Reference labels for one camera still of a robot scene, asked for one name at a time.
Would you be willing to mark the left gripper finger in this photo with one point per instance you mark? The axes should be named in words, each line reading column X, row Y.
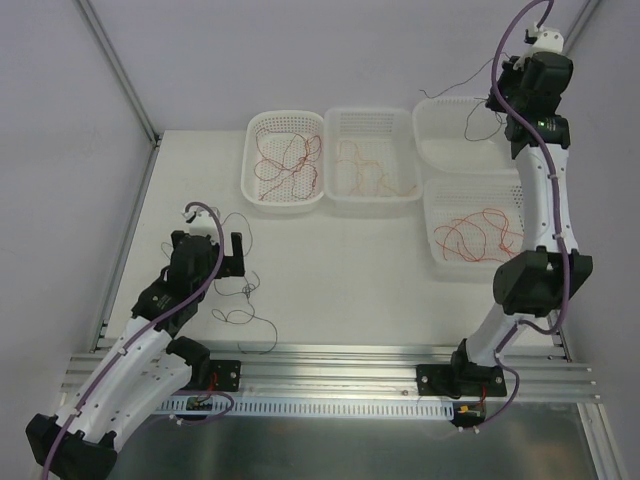
column 233, row 265
column 177, row 238

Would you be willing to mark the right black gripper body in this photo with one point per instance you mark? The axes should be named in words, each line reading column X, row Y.
column 507, row 81

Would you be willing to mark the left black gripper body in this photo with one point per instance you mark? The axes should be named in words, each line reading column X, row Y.
column 232, row 257

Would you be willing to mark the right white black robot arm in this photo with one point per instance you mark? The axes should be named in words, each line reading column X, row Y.
column 532, row 289

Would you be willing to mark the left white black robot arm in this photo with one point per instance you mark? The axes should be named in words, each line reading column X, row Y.
column 149, row 362

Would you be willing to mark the solid white tub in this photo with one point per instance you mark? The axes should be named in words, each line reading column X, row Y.
column 459, row 135

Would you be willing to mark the rounded perforated white basket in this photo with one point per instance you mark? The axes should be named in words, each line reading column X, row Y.
column 282, row 166

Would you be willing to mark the large perforated white basket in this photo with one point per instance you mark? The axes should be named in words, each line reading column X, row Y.
column 474, row 224

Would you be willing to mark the translucent middle white basket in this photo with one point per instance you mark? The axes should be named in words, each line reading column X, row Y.
column 370, row 161

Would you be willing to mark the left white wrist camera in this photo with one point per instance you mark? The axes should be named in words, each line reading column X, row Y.
column 200, row 223

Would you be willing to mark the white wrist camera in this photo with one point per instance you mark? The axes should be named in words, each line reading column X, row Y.
column 200, row 223
column 540, row 39

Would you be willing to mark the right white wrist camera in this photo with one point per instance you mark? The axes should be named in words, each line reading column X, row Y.
column 540, row 39

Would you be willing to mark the right aluminium frame post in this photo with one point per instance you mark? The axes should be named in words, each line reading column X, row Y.
column 579, row 25

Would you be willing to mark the aluminium frame post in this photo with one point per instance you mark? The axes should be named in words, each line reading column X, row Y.
column 579, row 25
column 98, row 32

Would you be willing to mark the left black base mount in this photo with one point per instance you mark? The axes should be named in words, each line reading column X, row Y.
column 222, row 375

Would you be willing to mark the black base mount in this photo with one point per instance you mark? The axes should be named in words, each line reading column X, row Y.
column 432, row 380
column 222, row 375

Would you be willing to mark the left aluminium frame post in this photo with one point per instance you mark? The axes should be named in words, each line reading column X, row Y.
column 98, row 32

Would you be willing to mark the white slotted cable duct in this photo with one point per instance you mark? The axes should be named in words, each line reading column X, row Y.
column 312, row 408

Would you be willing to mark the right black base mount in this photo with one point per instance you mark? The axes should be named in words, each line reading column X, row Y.
column 432, row 380

